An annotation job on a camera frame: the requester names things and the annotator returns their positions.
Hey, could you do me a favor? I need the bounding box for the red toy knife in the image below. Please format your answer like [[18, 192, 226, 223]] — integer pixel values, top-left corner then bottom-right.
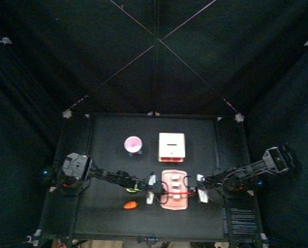
[[169, 190, 199, 196]]

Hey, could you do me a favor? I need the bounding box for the orange toy food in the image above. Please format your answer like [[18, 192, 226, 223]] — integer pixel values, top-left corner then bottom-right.
[[123, 201, 141, 210]]

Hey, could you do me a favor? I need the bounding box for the pink toy cutting board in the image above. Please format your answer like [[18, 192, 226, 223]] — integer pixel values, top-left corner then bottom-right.
[[159, 169, 191, 211]]

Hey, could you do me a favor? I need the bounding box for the white toy box pink base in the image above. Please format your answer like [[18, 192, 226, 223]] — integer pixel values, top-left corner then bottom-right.
[[157, 132, 189, 164]]

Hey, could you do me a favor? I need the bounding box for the pink round toy bowl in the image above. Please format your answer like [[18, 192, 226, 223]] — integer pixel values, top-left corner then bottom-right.
[[123, 136, 146, 157]]

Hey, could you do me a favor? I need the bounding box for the white printed table label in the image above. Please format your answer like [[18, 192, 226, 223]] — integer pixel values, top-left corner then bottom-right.
[[229, 206, 261, 237]]

